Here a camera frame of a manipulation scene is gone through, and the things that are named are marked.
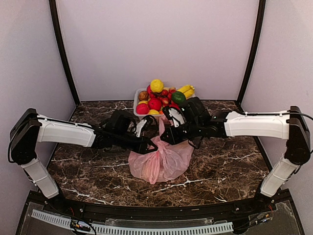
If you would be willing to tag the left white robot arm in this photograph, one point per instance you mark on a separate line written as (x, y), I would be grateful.
(119, 130)

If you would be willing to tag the left black frame post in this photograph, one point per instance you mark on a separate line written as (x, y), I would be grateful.
(62, 51)

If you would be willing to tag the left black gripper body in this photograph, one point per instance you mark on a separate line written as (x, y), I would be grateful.
(121, 140)

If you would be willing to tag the yellow fruit left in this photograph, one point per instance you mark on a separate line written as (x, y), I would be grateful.
(143, 102)

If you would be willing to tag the pink fruit back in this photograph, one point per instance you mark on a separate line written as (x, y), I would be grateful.
(149, 91)

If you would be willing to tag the red apple centre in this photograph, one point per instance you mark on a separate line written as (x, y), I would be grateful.
(155, 104)

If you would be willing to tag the pink fruit front left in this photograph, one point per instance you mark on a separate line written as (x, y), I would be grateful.
(142, 109)

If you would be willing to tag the small yellow lemon front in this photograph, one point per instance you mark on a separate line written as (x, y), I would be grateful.
(153, 112)

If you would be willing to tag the black front rail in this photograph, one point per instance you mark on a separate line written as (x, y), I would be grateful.
(229, 211)

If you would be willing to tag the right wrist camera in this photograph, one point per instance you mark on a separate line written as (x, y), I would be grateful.
(174, 115)

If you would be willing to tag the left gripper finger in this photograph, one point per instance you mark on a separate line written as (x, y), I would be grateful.
(147, 151)
(150, 145)

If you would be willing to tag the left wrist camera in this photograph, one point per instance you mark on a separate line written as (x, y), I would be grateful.
(146, 122)

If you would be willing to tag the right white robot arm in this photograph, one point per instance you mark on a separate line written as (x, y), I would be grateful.
(286, 125)

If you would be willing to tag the pink fruit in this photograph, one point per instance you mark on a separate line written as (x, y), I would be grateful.
(142, 109)
(149, 91)

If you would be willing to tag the green lime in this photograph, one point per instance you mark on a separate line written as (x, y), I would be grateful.
(178, 97)

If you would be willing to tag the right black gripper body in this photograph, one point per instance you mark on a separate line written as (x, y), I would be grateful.
(193, 129)

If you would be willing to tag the black frame post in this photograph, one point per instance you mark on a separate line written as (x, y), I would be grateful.
(253, 51)
(62, 51)

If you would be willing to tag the right black frame post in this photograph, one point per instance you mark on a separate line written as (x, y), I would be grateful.
(253, 51)

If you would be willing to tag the yellow banana bunch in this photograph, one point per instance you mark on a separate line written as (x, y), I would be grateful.
(187, 90)

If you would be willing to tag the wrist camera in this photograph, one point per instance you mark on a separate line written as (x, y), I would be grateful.
(146, 122)
(174, 115)

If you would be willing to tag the pink plastic bag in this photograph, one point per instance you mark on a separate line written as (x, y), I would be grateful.
(165, 164)

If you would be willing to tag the white plastic basket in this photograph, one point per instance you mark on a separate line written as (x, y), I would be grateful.
(136, 102)

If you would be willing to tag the large yellow lemon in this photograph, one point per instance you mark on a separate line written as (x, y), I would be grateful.
(156, 86)

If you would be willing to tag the white cable duct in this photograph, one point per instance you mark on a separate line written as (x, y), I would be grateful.
(136, 227)

